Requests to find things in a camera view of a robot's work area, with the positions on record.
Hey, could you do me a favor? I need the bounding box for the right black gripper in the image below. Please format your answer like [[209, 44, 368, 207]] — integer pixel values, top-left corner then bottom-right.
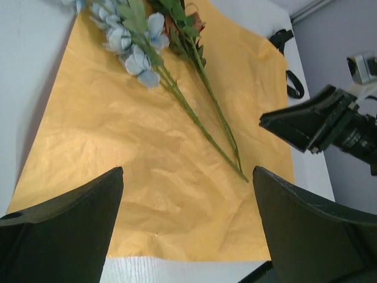
[[259, 85, 376, 176]]

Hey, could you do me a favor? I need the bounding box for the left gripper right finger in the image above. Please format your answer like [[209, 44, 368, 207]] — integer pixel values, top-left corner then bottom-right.
[[253, 166, 376, 282]]

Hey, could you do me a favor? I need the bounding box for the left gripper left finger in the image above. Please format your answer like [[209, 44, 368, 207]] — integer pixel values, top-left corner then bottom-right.
[[1, 167, 123, 282]]

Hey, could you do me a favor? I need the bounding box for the black ribbon gold lettering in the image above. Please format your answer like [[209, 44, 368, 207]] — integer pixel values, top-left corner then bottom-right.
[[269, 29, 305, 100]]

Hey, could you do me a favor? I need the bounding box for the orange wrapping paper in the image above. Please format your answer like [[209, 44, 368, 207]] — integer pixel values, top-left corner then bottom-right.
[[9, 1, 294, 261]]

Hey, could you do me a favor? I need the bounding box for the blue flower stem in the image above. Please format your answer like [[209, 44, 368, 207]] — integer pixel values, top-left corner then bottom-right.
[[59, 1, 247, 180]]

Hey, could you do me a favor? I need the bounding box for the brown dried flower stem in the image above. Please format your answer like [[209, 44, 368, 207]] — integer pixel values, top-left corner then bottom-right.
[[148, 1, 243, 172]]

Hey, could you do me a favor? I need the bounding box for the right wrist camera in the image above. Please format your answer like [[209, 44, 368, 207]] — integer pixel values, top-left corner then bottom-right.
[[347, 51, 376, 102]]

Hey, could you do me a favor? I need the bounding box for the right aluminium frame post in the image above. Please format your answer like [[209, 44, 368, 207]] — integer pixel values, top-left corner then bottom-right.
[[290, 0, 332, 25]]

